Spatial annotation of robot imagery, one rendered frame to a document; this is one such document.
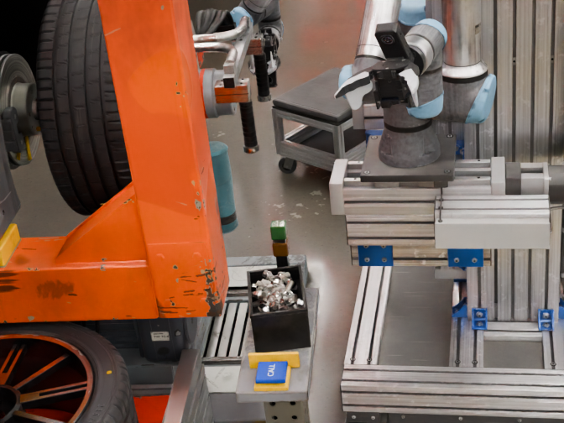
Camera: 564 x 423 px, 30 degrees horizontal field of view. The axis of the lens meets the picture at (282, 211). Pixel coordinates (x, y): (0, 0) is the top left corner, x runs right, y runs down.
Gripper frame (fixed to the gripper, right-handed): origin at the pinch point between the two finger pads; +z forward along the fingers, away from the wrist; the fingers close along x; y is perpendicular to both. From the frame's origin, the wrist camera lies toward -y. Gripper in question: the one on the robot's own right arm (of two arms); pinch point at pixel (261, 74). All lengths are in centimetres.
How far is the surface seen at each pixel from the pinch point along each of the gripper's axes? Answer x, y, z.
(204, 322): -23, -69, 29
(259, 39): 1.0, 11.6, 2.6
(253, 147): 0.9, -6.5, 35.8
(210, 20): -11.9, 19.6, 6.1
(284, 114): -6, -54, -90
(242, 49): -1.8, 15.0, 18.8
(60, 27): -46, 30, 34
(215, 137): -45, -83, -134
